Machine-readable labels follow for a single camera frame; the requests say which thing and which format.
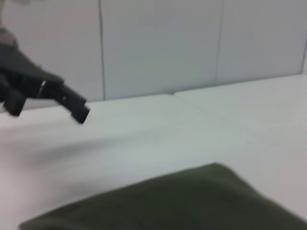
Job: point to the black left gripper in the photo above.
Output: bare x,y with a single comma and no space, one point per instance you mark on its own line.
21,72

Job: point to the dark green shirt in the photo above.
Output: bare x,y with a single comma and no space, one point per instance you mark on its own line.
180,203

